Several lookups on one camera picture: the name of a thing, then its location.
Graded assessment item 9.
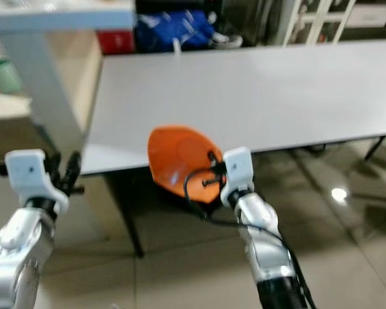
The orange plastic bowl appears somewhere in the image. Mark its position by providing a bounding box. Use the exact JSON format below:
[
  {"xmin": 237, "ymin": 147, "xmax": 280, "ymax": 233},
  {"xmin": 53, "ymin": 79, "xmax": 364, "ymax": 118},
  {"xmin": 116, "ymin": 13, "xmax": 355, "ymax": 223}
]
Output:
[{"xmin": 147, "ymin": 125, "xmax": 228, "ymax": 205}]

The white high counter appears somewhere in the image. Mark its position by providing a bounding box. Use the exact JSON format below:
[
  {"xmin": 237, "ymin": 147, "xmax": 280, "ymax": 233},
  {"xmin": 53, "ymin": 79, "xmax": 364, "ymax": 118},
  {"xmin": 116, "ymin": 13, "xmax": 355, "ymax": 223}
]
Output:
[{"xmin": 0, "ymin": 0, "xmax": 136, "ymax": 156}]

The beige wooden cabinet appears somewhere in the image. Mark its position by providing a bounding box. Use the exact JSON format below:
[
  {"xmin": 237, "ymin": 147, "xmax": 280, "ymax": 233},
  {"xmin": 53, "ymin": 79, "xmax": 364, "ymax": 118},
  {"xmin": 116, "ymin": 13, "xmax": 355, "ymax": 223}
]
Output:
[{"xmin": 0, "ymin": 31, "xmax": 104, "ymax": 172}]

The mint green mug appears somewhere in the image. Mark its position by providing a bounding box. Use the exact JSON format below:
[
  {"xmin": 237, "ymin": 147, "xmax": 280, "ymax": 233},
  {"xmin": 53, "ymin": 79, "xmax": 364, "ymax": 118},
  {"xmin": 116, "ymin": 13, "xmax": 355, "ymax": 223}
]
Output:
[{"xmin": 0, "ymin": 58, "xmax": 24, "ymax": 95}]

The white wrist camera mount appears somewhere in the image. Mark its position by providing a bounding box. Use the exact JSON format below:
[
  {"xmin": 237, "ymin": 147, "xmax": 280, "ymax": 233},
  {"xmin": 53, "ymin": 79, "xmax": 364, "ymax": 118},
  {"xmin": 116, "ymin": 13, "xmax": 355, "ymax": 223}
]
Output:
[
  {"xmin": 5, "ymin": 149, "xmax": 71, "ymax": 214},
  {"xmin": 220, "ymin": 147, "xmax": 255, "ymax": 207}
]

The red box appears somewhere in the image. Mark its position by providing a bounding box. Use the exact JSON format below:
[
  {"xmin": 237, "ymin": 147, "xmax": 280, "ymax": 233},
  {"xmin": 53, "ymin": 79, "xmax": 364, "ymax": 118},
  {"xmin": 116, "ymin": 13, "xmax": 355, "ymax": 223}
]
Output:
[{"xmin": 96, "ymin": 30, "xmax": 135, "ymax": 56}]

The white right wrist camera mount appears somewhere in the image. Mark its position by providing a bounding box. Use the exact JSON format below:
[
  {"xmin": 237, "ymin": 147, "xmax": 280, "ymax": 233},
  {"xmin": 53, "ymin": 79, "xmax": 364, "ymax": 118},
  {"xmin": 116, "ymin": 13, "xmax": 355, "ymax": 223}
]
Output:
[{"xmin": 220, "ymin": 147, "xmax": 255, "ymax": 207}]

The white glass door cabinet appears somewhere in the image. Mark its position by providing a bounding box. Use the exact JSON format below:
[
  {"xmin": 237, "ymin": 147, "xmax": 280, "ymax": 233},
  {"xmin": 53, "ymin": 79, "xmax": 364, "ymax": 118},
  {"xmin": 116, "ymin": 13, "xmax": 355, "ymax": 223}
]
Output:
[{"xmin": 275, "ymin": 0, "xmax": 386, "ymax": 46}]

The blue plastic bag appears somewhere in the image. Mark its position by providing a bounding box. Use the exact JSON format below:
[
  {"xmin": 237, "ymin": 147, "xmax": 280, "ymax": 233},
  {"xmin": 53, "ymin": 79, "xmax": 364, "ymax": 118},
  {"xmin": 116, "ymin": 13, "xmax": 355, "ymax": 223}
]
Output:
[{"xmin": 133, "ymin": 10, "xmax": 214, "ymax": 53}]

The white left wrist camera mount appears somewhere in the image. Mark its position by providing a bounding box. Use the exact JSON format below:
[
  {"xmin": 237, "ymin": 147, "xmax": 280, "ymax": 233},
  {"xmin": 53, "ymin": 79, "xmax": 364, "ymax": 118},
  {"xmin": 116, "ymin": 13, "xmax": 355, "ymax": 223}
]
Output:
[{"xmin": 5, "ymin": 149, "xmax": 71, "ymax": 214}]

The black table leg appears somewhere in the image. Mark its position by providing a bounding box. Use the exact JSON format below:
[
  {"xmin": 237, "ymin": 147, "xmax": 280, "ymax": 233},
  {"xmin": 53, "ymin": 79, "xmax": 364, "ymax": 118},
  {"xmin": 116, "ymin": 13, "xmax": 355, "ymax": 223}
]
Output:
[
  {"xmin": 363, "ymin": 135, "xmax": 386, "ymax": 162},
  {"xmin": 108, "ymin": 169, "xmax": 146, "ymax": 259}
]

